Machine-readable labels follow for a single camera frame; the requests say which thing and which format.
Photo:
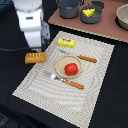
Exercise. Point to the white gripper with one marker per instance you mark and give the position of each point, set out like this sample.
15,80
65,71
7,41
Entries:
35,29

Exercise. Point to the orange toy bread loaf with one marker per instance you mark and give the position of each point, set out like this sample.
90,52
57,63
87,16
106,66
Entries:
35,57

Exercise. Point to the yellow toy butter box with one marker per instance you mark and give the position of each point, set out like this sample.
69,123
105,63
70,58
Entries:
66,42

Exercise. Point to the grey toy pot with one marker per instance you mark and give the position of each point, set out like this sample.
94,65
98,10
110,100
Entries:
69,8

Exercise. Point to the red toy tomato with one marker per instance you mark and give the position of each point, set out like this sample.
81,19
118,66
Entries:
71,69

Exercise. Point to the yellow toy cheese wedge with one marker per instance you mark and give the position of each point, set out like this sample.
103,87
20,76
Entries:
88,12

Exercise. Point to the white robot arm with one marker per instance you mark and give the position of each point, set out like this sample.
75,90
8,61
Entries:
28,6

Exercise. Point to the round beige toy plate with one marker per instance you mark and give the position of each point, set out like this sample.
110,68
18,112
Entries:
63,61

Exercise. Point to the grey toy saucepan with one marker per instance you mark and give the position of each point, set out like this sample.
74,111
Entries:
95,17

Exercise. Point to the beige woven placemat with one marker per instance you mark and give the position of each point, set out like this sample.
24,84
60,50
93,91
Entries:
73,105

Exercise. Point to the beige bowl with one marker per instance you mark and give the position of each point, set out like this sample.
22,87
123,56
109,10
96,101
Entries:
122,15

